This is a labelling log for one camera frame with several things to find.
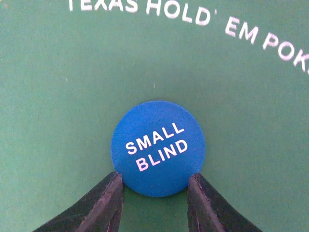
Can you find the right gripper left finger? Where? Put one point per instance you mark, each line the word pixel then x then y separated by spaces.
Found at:
pixel 99 210

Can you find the round green poker mat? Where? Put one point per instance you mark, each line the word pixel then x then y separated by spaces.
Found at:
pixel 68 75

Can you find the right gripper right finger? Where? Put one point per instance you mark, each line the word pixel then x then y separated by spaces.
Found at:
pixel 209 211

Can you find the blue small blind button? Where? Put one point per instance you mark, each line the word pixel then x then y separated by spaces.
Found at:
pixel 156 147

